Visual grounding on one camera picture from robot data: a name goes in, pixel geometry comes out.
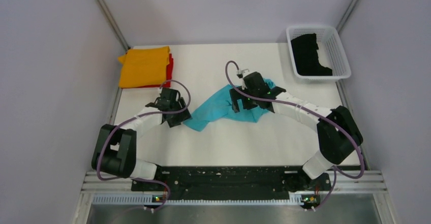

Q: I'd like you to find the cyan t shirt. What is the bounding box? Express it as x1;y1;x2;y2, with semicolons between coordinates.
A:
184;84;269;132

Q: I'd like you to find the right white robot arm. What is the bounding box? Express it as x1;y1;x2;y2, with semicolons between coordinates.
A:
230;69;365;189

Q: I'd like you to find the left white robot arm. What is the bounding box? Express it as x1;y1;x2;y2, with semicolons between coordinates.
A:
91;88;191;193

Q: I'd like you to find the folded red t shirt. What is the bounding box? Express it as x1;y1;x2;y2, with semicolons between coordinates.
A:
138;53;174;88

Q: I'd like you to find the folded orange t shirt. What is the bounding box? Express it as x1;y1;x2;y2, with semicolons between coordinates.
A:
117;46;170;89

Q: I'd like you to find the black t shirt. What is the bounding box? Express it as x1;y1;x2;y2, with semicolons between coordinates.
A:
291;33;333;76

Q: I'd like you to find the white plastic basket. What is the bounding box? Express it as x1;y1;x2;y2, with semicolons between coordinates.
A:
286;24;352;83

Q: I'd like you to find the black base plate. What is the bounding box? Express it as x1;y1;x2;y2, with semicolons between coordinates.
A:
131;166;331;201

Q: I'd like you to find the left aluminium corner post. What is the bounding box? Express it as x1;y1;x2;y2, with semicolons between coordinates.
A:
95;0;130;51

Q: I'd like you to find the white slotted cable duct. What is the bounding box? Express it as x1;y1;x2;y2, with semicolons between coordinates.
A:
92;192;304;206

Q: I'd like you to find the aluminium frame rail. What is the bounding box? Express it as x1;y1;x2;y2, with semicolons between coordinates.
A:
81;171;388;194

